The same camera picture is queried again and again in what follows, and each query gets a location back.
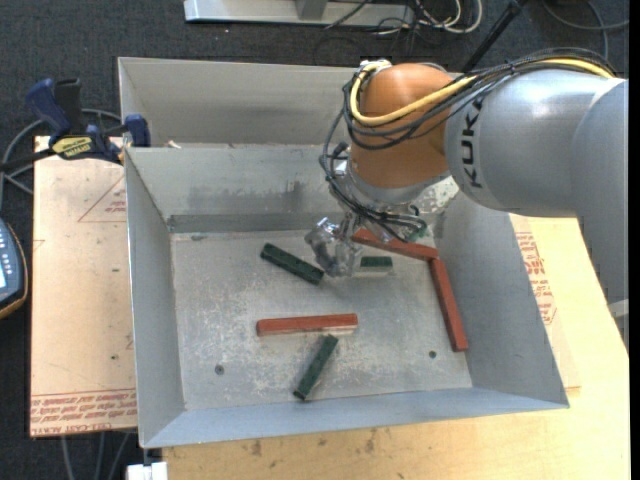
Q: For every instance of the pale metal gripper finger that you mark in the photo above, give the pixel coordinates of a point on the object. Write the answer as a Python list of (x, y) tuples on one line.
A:
[(320, 248), (350, 258)]

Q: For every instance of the dark green flat block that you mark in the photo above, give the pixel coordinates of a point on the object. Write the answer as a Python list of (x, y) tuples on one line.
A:
[(377, 263), (292, 264), (316, 368)]

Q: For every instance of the red-brown flat block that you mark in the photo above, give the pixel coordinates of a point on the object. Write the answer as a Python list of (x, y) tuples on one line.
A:
[(415, 251), (306, 325), (449, 308)]

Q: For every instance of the grey metal bin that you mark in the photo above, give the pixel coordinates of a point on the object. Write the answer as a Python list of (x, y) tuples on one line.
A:
[(235, 288)]

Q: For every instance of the brown cardboard board red print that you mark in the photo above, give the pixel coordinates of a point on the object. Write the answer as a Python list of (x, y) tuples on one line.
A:
[(80, 288)]

